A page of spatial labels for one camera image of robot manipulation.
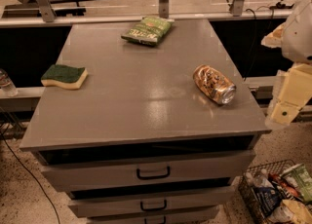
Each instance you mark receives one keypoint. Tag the green snack bag in basket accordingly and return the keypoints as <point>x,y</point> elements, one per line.
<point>300,179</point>

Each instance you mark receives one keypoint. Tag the yellow snack bag in basket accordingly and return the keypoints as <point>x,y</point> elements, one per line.
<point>291,211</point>

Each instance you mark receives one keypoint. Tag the blue snack bag in basket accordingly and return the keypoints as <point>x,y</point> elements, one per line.
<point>268,198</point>

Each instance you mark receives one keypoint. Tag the grey drawer cabinet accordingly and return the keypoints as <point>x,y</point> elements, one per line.
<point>139,103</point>

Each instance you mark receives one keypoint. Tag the wire basket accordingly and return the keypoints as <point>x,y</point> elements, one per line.
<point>287,192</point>

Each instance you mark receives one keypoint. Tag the green jalapeno chip bag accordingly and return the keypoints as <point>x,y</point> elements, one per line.
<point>149,31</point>

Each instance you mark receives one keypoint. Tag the top grey drawer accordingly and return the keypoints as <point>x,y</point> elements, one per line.
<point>156,170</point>

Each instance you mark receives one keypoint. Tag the green and yellow sponge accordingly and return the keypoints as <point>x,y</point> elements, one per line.
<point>63,76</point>

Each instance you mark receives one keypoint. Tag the grey drawer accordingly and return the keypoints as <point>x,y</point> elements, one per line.
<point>176,216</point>
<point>152,202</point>
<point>156,170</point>

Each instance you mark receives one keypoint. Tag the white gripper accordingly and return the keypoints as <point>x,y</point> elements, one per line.
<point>298,36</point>

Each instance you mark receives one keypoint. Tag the bottom grey drawer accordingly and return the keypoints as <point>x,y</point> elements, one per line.
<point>176,216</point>

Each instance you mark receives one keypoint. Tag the clear plastic water bottle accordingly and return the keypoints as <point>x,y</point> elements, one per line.
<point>6,84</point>

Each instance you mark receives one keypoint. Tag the middle grey drawer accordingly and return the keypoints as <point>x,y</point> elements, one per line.
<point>152,202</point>

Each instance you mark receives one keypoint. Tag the plastic bottle in basket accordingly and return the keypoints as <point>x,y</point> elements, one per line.
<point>261,179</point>

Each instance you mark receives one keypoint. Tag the golden soda can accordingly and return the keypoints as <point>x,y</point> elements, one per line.
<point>213,84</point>

